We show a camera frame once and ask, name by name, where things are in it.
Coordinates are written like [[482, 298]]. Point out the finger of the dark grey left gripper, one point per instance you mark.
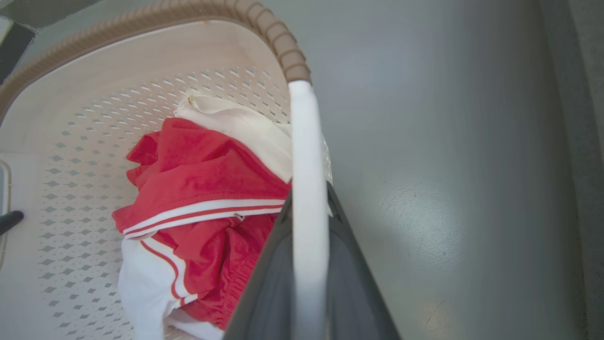
[[12, 219]]

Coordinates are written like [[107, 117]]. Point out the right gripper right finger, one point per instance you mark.
[[354, 293]]

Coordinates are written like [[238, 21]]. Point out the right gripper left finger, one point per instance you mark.
[[269, 293]]

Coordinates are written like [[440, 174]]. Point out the cream laundry basket brown rim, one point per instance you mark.
[[94, 94]]

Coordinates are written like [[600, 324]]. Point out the red garment white stripes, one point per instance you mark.
[[207, 174]]

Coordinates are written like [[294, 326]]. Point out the cream white garment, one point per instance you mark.
[[236, 123]]

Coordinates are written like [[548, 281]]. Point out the grey fabric sofa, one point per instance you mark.
[[595, 94]]

